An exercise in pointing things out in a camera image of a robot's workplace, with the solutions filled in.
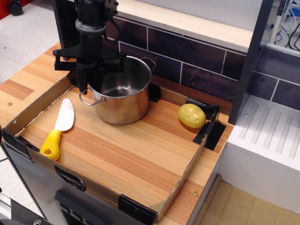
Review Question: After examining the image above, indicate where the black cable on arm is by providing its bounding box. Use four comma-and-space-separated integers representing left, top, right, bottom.
103, 16, 121, 44

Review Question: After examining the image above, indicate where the dark shelf frame with ledge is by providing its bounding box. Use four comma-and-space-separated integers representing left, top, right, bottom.
52, 0, 275, 126

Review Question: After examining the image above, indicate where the toy knife yellow handle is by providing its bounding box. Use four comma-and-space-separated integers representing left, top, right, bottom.
39, 98, 75, 161

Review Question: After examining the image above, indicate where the black object on floor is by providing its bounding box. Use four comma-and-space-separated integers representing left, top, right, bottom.
7, 0, 23, 16

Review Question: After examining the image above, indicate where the white drainer sink unit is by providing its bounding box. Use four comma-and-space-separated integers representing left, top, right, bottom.
219, 96, 300, 213

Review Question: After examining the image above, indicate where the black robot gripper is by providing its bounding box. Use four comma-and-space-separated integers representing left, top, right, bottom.
53, 32, 126, 95

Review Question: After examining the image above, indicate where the black oven front panel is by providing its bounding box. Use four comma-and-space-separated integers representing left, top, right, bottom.
53, 188, 118, 225

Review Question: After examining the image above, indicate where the yellow toy potato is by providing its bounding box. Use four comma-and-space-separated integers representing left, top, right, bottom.
178, 104, 206, 129

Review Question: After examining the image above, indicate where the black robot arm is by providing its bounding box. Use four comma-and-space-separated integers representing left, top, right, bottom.
52, 0, 126, 93

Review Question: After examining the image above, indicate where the white rack with cables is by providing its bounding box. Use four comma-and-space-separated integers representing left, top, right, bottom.
267, 0, 300, 54

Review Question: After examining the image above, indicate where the shiny metal pot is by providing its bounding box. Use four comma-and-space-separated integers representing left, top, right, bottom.
79, 56, 157, 125

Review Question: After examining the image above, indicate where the cardboard fence with black tape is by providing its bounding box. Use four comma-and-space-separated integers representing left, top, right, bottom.
0, 71, 232, 225

